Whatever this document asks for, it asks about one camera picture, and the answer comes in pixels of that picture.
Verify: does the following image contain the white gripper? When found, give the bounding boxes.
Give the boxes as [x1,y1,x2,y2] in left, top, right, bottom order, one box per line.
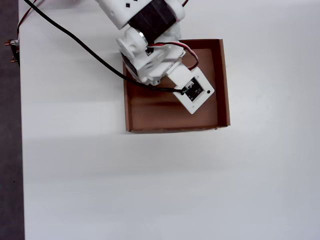
[139,48,188,86]

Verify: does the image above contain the brown cardboard box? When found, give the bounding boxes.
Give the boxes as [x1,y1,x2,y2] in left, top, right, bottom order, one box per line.
[121,38,231,134]

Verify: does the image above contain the metal table clamp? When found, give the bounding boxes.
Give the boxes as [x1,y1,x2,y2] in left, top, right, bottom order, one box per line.
[4,38,21,68]

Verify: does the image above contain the red black arm servo cable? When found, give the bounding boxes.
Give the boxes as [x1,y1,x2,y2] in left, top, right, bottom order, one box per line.
[147,42,200,71]

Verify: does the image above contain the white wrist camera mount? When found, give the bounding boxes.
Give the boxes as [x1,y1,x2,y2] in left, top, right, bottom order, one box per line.
[166,65,216,115]

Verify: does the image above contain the black camera cable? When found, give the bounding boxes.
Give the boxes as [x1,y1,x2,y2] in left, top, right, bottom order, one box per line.
[23,0,185,96]

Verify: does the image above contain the red black base cable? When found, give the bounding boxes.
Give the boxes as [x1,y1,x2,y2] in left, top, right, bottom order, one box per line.
[16,0,38,39]

